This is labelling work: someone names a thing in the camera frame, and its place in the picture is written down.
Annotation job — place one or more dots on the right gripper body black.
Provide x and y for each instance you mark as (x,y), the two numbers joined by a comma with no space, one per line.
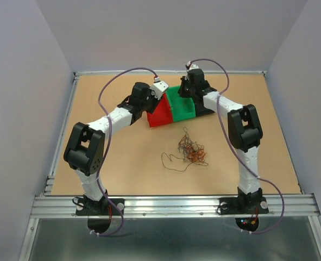
(186,89)

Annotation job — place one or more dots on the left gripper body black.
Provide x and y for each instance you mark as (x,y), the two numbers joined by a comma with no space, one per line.
(149,105)

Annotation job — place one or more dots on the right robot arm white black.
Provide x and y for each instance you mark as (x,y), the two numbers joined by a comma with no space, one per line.
(244,135)

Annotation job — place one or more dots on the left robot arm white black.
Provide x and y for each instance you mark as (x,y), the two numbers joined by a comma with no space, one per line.
(86,146)

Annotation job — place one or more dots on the green plastic bin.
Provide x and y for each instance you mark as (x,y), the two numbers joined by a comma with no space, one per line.
(182,108)

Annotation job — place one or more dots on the red plastic bin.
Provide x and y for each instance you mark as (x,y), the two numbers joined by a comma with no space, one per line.
(162,115)

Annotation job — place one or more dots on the black plastic bin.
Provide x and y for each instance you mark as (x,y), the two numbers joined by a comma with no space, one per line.
(200,110)

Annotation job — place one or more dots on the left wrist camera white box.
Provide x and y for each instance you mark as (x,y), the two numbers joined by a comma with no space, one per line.
(158,88)

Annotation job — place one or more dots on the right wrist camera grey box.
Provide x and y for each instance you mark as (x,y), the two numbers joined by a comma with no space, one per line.
(188,65)

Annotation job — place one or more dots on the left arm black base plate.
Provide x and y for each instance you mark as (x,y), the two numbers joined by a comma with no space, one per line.
(88,207)

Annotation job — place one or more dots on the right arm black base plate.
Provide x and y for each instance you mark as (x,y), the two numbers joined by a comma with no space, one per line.
(238,206)

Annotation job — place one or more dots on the aluminium table edge frame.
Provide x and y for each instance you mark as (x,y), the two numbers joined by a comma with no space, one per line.
(46,238)

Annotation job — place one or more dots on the aluminium mounting rail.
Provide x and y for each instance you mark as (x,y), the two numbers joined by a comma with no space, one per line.
(146,207)

